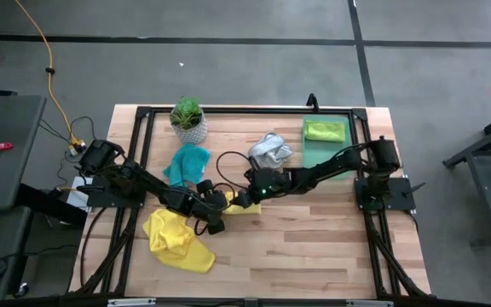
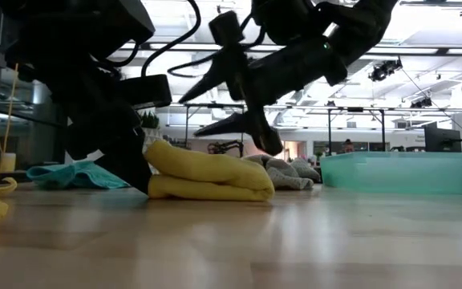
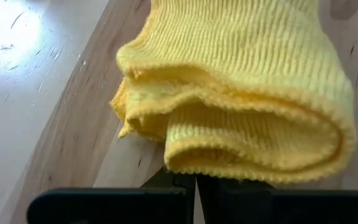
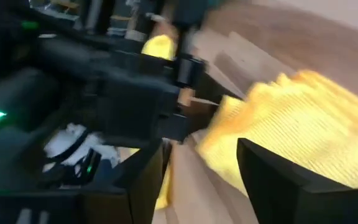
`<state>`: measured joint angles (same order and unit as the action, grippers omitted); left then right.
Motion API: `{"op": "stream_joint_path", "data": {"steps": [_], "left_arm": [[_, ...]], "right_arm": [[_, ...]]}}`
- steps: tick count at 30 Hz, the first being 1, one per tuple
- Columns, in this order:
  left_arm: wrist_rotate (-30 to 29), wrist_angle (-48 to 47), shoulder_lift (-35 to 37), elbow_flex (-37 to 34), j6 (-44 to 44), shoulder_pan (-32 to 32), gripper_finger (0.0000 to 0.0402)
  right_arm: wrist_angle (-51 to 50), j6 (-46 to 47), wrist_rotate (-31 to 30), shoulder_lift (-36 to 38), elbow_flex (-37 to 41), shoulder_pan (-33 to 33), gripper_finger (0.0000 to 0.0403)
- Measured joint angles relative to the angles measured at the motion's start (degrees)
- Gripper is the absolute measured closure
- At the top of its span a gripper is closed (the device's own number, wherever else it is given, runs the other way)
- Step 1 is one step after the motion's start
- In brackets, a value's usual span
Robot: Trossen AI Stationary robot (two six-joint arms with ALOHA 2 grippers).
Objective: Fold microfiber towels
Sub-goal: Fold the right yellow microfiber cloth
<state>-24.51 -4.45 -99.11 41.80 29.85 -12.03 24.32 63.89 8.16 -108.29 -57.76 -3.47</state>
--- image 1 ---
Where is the dark grey desk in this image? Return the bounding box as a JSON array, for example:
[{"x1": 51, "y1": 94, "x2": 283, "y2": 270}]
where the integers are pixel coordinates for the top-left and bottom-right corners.
[{"x1": 0, "y1": 94, "x2": 48, "y2": 214}]

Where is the translucent teal plastic bin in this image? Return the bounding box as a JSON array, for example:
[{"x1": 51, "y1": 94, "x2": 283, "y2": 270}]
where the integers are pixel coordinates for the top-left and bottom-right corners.
[{"x1": 301, "y1": 113, "x2": 353, "y2": 180}]

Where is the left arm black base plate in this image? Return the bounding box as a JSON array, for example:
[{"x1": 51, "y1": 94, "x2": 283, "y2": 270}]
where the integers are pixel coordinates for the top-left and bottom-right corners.
[{"x1": 77, "y1": 172, "x2": 149, "y2": 209}]

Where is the teal microfiber towel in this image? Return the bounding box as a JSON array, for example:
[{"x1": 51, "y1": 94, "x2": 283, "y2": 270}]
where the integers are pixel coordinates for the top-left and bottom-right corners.
[{"x1": 163, "y1": 143, "x2": 211, "y2": 188}]

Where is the red-handled hex key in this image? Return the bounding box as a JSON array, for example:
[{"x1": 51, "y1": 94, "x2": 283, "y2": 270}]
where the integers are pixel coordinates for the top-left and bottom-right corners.
[{"x1": 0, "y1": 142, "x2": 15, "y2": 177}]

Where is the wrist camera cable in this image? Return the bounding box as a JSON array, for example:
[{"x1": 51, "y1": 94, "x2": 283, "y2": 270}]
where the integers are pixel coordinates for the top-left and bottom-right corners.
[
  {"x1": 215, "y1": 150, "x2": 257, "y2": 191},
  {"x1": 193, "y1": 219, "x2": 211, "y2": 236}
]

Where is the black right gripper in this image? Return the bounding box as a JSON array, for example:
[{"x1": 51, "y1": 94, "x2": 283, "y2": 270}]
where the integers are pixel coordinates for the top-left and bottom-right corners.
[{"x1": 234, "y1": 156, "x2": 292, "y2": 209}]

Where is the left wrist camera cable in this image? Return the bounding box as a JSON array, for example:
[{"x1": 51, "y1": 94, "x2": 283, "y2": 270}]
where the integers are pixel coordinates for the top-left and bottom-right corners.
[{"x1": 193, "y1": 219, "x2": 211, "y2": 236}]

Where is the grey microfiber towel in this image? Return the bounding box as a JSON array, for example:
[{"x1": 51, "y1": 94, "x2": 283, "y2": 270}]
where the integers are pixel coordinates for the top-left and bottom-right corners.
[{"x1": 247, "y1": 131, "x2": 293, "y2": 171}]

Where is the lime green microfiber towel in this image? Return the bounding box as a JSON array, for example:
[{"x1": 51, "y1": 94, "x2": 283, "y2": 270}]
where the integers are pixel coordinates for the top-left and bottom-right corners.
[{"x1": 303, "y1": 120, "x2": 347, "y2": 143}]

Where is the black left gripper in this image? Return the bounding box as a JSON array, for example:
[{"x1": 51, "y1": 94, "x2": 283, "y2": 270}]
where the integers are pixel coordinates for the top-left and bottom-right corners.
[{"x1": 188, "y1": 178, "x2": 229, "y2": 236}]

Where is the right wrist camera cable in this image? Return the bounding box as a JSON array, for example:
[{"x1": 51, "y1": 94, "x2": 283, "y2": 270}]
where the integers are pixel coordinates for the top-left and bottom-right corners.
[{"x1": 215, "y1": 150, "x2": 257, "y2": 191}]

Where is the black desk base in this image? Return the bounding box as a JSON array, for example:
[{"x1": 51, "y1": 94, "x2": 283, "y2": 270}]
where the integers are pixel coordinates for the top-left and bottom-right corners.
[{"x1": 13, "y1": 182, "x2": 90, "y2": 298}]

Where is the orange extension cable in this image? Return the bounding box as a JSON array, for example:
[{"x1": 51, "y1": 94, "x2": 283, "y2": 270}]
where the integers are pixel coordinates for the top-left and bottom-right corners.
[{"x1": 14, "y1": 0, "x2": 80, "y2": 148}]

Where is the thin black floor cable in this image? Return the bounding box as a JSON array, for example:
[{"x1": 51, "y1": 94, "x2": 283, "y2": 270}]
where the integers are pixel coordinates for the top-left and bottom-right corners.
[{"x1": 38, "y1": 115, "x2": 98, "y2": 188}]

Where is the yellow microfiber towel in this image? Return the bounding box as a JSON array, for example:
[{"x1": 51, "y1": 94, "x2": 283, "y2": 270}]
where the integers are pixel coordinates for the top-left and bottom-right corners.
[
  {"x1": 142, "y1": 207, "x2": 217, "y2": 275},
  {"x1": 222, "y1": 190, "x2": 263, "y2": 216}
]

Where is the silver bracket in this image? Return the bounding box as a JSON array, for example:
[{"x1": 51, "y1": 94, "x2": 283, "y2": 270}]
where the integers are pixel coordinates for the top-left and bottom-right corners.
[
  {"x1": 345, "y1": 299, "x2": 395, "y2": 307},
  {"x1": 107, "y1": 298, "x2": 157, "y2": 307}
]

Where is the yellow cable plug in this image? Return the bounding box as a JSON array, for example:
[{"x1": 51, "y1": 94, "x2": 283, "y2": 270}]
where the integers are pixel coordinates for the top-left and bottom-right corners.
[{"x1": 68, "y1": 136, "x2": 88, "y2": 157}]

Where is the succulent in patterned white pot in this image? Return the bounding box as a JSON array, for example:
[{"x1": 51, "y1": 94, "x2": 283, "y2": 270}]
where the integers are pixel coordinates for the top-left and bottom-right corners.
[{"x1": 169, "y1": 96, "x2": 209, "y2": 145}]

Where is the black power cable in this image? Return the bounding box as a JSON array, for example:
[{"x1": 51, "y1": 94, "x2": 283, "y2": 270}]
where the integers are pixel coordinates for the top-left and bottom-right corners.
[{"x1": 78, "y1": 206, "x2": 107, "y2": 287}]

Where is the black clamp handle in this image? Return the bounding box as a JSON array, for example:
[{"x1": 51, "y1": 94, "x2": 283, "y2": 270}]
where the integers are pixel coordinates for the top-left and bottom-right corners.
[
  {"x1": 76, "y1": 183, "x2": 107, "y2": 194},
  {"x1": 401, "y1": 182, "x2": 426, "y2": 198}
]

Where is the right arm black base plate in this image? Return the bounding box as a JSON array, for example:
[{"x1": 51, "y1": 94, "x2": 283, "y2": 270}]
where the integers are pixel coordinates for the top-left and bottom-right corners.
[{"x1": 354, "y1": 177, "x2": 417, "y2": 212}]

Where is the white paper sheet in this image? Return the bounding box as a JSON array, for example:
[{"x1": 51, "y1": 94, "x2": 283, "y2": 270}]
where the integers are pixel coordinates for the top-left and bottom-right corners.
[{"x1": 65, "y1": 176, "x2": 94, "y2": 213}]

